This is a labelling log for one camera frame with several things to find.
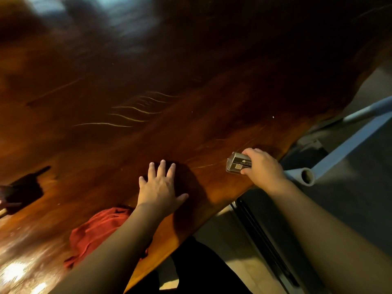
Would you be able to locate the person's left forearm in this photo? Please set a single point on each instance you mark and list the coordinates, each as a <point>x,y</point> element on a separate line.
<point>115,252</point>

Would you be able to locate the dark grey chair seat fabric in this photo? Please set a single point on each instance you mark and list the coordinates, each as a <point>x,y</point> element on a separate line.
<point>343,208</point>

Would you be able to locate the light blue folding chair frame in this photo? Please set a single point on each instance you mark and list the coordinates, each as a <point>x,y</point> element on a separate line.
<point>343,150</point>

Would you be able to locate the person's right thumb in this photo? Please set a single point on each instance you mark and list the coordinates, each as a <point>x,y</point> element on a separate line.
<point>246,170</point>

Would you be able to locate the person's left middle finger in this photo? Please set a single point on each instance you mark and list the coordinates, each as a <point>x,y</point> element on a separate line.
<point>160,168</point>

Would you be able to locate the red cloth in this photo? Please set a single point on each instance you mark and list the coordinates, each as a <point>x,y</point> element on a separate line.
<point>92,232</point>

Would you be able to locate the small clear plastic box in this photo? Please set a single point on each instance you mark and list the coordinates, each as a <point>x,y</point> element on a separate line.
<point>237,163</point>

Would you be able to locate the person's right hand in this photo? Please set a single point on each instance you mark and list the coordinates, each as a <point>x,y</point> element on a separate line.
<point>265,171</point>

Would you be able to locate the person's left thumb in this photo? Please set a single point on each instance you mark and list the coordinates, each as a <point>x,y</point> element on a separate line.
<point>181,199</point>

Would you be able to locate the person's left hand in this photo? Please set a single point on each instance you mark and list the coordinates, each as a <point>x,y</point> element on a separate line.
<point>159,192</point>

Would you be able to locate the person's right forearm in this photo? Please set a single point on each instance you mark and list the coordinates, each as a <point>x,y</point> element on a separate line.
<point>330,238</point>

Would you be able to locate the person's black trousers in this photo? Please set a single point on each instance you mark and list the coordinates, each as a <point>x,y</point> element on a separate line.
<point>196,269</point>

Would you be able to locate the person's left little finger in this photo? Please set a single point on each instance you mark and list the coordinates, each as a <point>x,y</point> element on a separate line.
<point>142,182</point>

